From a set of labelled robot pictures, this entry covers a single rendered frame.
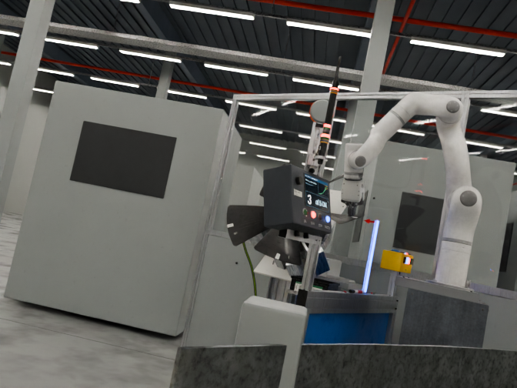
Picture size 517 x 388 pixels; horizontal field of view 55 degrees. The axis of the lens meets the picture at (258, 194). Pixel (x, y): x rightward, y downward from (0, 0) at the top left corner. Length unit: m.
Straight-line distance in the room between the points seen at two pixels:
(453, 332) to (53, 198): 3.66
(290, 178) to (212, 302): 2.25
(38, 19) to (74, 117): 3.74
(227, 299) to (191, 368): 3.36
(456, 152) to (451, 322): 0.70
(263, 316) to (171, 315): 4.13
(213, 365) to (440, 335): 1.90
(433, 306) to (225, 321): 1.85
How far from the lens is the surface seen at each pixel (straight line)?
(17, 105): 8.14
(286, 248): 2.32
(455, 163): 2.28
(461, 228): 2.23
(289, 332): 0.31
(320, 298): 1.89
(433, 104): 2.30
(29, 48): 8.32
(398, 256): 2.49
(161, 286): 4.43
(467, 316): 2.13
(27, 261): 4.92
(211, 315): 3.71
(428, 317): 2.14
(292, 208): 1.54
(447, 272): 2.22
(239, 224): 2.55
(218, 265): 3.68
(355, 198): 2.30
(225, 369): 0.28
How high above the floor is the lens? 1.01
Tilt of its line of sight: 5 degrees up
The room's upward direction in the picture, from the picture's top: 11 degrees clockwise
